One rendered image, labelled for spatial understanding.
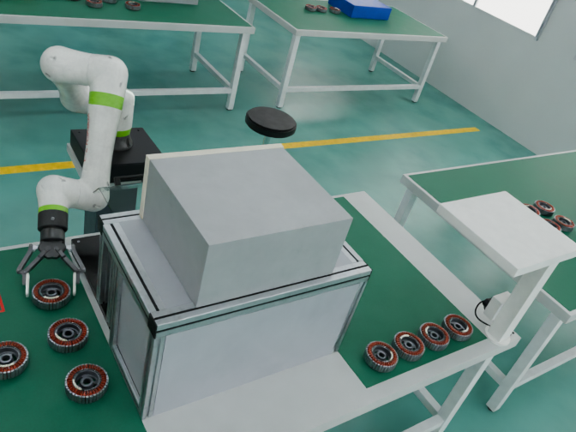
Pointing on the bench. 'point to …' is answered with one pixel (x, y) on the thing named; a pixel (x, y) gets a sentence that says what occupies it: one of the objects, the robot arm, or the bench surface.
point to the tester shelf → (166, 323)
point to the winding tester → (240, 220)
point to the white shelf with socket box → (509, 252)
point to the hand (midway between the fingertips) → (51, 291)
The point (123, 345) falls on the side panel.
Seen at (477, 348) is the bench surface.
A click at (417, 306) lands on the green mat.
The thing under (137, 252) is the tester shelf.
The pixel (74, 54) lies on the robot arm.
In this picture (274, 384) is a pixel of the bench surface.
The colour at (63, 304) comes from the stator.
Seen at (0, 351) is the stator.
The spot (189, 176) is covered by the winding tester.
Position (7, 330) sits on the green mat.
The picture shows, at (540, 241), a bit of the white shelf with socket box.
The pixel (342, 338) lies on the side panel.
